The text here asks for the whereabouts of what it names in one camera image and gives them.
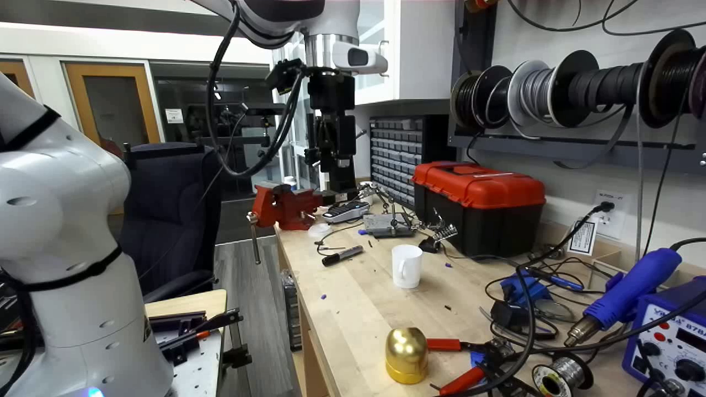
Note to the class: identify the red and black toolbox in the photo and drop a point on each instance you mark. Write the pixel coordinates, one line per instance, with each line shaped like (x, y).
(494, 212)

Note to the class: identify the red bench vise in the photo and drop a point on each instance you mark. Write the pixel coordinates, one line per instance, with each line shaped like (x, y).
(283, 206)

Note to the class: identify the black and silver marker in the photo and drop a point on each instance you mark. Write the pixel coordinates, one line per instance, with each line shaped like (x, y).
(333, 259)

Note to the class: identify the wire spool rack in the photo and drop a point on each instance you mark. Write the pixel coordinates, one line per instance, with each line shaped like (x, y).
(536, 100)

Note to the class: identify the small wooden side table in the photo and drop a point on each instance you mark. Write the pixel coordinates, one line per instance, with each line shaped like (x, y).
(200, 373)

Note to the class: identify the red handled pliers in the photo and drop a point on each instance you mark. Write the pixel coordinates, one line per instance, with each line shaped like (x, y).
(468, 365)

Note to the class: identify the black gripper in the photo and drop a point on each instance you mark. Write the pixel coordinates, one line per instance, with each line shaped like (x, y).
(332, 127)

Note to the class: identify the blue hot air gun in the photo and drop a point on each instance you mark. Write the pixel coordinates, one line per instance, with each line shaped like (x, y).
(622, 294)

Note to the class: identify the blue soldering station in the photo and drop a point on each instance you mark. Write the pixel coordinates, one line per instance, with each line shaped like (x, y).
(673, 348)

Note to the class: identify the grey parts drawer cabinet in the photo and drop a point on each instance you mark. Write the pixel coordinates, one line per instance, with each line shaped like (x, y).
(395, 151)

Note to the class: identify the dark blue office chair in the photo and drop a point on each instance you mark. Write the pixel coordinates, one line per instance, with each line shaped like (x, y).
(171, 216)

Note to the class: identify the white mug cup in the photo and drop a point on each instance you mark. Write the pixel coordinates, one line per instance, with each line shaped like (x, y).
(406, 265)

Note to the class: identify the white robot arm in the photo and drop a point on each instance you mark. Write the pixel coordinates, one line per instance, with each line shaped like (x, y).
(77, 291)

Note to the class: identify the helping hands clip stand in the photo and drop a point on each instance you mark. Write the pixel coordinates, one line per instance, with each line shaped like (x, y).
(439, 230)

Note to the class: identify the solder wire spool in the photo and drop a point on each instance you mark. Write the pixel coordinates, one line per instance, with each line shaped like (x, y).
(563, 377)

